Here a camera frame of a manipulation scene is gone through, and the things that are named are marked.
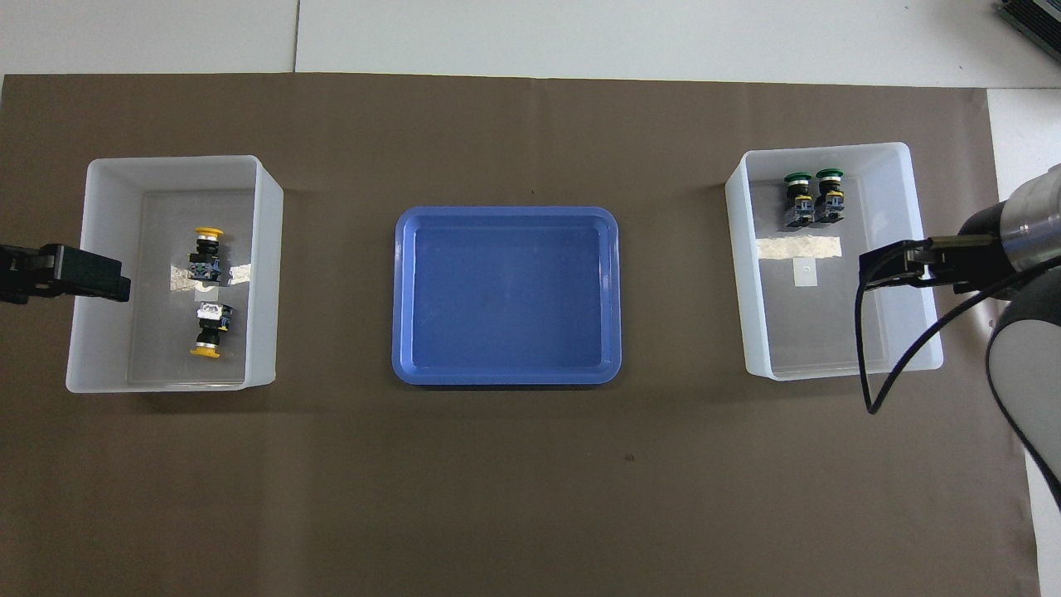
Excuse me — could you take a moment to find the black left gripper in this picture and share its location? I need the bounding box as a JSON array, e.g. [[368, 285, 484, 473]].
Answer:
[[0, 243, 132, 305]]

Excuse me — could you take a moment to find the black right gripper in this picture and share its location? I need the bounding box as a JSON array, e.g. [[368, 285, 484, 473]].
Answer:
[[860, 207, 1010, 295]]

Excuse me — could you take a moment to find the green push button switch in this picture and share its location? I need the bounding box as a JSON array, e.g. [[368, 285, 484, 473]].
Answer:
[[815, 167, 846, 226], [783, 171, 816, 230]]

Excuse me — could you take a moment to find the yellow push button switch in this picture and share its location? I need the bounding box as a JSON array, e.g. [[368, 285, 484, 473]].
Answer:
[[189, 303, 235, 360], [189, 226, 226, 288]]

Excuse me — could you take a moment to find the translucent white plastic box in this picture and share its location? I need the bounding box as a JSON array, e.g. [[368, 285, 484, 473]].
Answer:
[[65, 155, 285, 394], [725, 143, 944, 382]]

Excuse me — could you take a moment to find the dark ribbed device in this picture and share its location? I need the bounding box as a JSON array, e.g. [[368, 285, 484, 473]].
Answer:
[[995, 0, 1061, 52]]

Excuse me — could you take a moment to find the blue plastic tray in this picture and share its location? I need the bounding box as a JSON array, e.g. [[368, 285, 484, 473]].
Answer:
[[391, 206, 623, 387]]

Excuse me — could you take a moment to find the brown paper mat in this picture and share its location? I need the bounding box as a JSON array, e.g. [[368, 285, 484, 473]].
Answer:
[[0, 73, 1041, 597]]

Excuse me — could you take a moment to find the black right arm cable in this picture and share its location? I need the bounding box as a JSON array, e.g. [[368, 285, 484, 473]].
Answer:
[[858, 235, 1061, 415]]

